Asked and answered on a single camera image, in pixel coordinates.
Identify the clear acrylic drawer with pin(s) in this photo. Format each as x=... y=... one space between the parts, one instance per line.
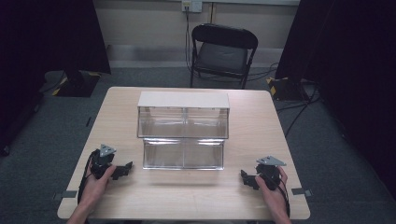
x=183 y=155

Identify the clear acrylic cabinet white top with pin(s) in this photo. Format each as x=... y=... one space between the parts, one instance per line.
x=183 y=118

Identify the black folding chair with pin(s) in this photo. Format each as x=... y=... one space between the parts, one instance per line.
x=222 y=56

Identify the grey tape strip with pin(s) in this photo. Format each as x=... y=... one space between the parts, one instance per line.
x=301 y=192
x=67 y=194

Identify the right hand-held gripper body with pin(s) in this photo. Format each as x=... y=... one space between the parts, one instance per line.
x=269 y=172

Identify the person's right hand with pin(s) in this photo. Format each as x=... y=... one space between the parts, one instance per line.
x=275 y=199

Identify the person's left hand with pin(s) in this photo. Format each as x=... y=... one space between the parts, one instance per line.
x=95 y=189

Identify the black stand base striped tape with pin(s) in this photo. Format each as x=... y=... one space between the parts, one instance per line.
x=285 y=88
x=79 y=85

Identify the white wall socket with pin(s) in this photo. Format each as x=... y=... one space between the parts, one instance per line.
x=191 y=5

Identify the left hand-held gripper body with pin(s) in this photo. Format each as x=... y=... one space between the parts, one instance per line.
x=101 y=161

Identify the black curtain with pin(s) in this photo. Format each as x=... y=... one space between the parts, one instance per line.
x=46 y=37
x=351 y=77

